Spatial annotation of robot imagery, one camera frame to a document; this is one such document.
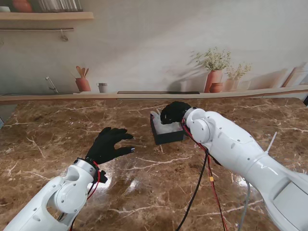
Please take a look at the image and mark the printed kitchen scene backdrop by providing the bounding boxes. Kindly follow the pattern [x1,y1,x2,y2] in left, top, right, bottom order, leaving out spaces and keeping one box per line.
[0,0,308,105]

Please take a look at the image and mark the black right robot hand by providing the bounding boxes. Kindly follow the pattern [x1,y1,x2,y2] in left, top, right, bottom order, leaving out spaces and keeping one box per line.
[160,101,193,125]

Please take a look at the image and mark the red black right arm cable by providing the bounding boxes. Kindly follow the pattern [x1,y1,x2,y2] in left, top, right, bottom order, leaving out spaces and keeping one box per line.
[177,120,229,231]

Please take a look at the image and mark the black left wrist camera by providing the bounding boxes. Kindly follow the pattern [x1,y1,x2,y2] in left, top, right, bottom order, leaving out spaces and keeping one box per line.
[98,169,108,184]

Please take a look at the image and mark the red black left arm cable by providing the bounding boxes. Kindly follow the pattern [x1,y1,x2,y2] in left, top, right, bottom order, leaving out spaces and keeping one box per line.
[56,161,101,228]

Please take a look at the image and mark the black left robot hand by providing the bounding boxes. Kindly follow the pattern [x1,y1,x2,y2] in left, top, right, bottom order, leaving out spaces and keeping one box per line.
[85,127,135,165]

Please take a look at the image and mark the red black arm cable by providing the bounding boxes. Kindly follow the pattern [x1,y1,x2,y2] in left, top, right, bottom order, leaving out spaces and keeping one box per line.
[56,161,101,228]
[177,120,229,231]

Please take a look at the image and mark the black box pink inside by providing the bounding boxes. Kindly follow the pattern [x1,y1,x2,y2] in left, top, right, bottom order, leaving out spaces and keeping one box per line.
[149,113,188,145]

